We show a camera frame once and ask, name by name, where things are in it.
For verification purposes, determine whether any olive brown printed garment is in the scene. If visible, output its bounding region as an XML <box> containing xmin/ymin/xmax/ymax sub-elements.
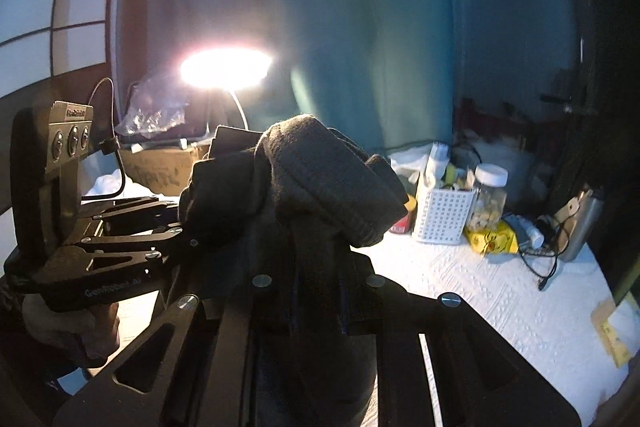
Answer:
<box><xmin>179</xmin><ymin>115</ymin><xmax>407</xmax><ymax>426</ymax></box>

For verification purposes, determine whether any left hand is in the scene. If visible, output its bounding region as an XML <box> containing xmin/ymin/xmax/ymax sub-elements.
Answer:
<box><xmin>22</xmin><ymin>294</ymin><xmax>119</xmax><ymax>367</ymax></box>

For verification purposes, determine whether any yellow book with tissue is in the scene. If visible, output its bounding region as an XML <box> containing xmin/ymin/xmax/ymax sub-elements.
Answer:
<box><xmin>590</xmin><ymin>293</ymin><xmax>639</xmax><ymax>369</ymax></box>

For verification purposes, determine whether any yellow snack packet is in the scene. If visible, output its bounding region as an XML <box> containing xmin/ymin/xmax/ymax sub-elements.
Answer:
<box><xmin>463</xmin><ymin>221</ymin><xmax>518</xmax><ymax>256</ymax></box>

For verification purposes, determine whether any white perforated plastic basket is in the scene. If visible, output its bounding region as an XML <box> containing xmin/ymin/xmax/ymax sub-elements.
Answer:
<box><xmin>412</xmin><ymin>182</ymin><xmax>476</xmax><ymax>246</ymax></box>

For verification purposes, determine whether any red tin can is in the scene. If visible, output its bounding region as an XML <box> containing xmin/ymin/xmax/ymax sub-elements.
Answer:
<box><xmin>390</xmin><ymin>195</ymin><xmax>418</xmax><ymax>234</ymax></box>

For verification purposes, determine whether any clear jar white lid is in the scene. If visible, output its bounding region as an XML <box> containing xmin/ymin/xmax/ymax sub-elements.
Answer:
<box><xmin>465</xmin><ymin>162</ymin><xmax>509</xmax><ymax>232</ymax></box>

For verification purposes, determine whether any stainless steel bottle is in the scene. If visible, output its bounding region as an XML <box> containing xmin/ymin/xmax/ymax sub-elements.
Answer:
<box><xmin>553</xmin><ymin>185</ymin><xmax>604</xmax><ymax>263</ymax></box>

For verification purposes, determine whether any white desk lamp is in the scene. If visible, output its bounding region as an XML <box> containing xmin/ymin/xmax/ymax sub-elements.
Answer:
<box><xmin>178</xmin><ymin>46</ymin><xmax>274</xmax><ymax>130</ymax></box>

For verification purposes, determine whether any black cable bundle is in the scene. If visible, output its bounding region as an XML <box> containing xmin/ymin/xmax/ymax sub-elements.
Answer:
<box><xmin>502</xmin><ymin>213</ymin><xmax>574</xmax><ymax>293</ymax></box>

